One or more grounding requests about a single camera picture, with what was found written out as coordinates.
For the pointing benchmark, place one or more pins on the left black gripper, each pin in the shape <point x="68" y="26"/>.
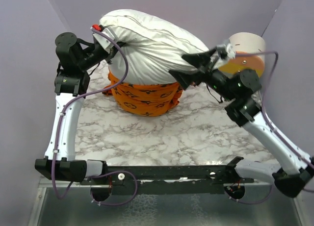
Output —
<point x="113" y="50"/>

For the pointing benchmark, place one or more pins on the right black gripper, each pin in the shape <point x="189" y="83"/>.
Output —
<point x="199" y="60"/>

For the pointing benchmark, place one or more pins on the white pillow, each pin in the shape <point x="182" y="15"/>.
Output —
<point x="152" y="47"/>

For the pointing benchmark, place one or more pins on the orange patterned fleece pillowcase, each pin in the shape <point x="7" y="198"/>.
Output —
<point x="142" y="95"/>

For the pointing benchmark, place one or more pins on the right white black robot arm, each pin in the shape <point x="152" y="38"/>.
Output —
<point x="296" y="167"/>

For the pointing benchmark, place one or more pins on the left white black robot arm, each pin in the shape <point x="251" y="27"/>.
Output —
<point x="70" y="86"/>

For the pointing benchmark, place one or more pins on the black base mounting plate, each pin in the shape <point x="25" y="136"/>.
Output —
<point x="168" y="180"/>

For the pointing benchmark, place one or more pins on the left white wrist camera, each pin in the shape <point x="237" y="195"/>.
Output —
<point x="105" y="36"/>

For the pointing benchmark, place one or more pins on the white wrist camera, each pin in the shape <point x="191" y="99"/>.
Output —
<point x="224" y="53"/>
<point x="105" y="36"/>

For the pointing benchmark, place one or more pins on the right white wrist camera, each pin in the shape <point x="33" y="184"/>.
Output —
<point x="224" y="53"/>

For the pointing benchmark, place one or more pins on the aluminium rail frame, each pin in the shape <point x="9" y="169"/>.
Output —
<point x="59" y="163"/>

